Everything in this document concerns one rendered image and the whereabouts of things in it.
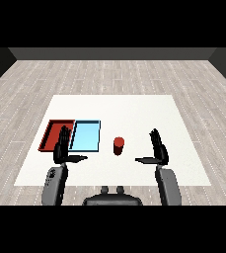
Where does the small red can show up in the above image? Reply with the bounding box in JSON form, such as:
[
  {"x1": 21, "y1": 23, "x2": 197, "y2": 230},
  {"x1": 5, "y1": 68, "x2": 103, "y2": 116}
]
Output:
[{"x1": 113, "y1": 136, "x2": 125, "y2": 156}]

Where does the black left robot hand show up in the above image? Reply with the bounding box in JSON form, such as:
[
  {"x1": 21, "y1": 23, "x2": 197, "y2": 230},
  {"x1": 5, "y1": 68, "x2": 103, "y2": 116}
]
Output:
[{"x1": 52, "y1": 125, "x2": 89, "y2": 165}]

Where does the red shallow open box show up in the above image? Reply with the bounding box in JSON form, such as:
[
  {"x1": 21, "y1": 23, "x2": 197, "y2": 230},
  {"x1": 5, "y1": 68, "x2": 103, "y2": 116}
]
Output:
[{"x1": 38, "y1": 119, "x2": 76, "y2": 153}]

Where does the light blue shallow open box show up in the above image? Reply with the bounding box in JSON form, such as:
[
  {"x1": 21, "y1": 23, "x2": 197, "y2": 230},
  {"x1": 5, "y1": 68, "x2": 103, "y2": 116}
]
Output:
[{"x1": 68, "y1": 120, "x2": 102, "y2": 153}]

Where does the dark grey robot body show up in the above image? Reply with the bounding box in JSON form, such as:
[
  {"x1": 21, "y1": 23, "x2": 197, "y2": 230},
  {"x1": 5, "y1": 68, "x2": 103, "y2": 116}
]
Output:
[{"x1": 82, "y1": 186, "x2": 144, "y2": 207}]

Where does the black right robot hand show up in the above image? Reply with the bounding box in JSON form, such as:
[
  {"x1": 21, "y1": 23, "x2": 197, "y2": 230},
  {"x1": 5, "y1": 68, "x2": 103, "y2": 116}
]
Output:
[{"x1": 134, "y1": 127, "x2": 170, "y2": 167}]

